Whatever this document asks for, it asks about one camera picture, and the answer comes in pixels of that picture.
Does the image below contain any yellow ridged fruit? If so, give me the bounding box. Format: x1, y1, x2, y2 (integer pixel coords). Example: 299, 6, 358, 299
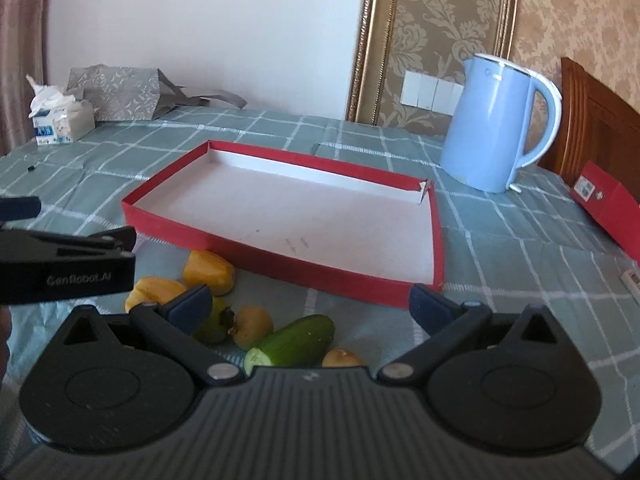
182, 250, 235, 296
125, 276, 186, 312

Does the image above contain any green round fruit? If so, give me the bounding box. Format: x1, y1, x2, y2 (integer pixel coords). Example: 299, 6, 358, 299
193, 297, 234, 346

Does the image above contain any small yellow-brown fruit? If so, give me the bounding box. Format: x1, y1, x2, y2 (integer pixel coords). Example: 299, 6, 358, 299
228, 306, 273, 351

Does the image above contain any tissue pack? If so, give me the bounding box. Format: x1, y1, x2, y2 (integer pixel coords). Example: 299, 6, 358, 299
26, 75, 96, 146

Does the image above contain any small brown fruit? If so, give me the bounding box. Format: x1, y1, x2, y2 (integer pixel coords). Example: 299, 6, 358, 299
321, 348, 366, 367

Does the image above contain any red shallow cardboard tray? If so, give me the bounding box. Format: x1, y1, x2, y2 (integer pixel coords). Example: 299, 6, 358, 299
122, 140, 445, 308

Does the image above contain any green cucumber piece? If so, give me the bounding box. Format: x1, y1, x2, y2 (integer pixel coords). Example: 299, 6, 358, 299
243, 314, 335, 376

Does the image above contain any grey patterned gift bag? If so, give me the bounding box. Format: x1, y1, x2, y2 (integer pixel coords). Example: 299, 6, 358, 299
66, 64, 247, 122

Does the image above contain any light blue electric kettle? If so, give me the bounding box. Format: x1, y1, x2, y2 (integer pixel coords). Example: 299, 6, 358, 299
439, 53, 562, 193

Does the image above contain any red box lid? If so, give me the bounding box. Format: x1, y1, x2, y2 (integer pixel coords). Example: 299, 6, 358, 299
570, 162, 640, 261

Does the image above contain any curtain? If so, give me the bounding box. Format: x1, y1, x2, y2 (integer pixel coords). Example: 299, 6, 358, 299
0, 0, 47, 155

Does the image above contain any wooden headboard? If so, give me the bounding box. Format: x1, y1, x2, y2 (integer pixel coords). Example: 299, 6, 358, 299
539, 56, 640, 197

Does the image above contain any white wall switch panel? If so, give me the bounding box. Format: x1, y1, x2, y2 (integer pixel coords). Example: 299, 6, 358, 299
399, 70, 463, 116

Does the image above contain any gold picture frame moulding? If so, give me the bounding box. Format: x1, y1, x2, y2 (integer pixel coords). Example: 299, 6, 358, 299
346, 0, 518, 136

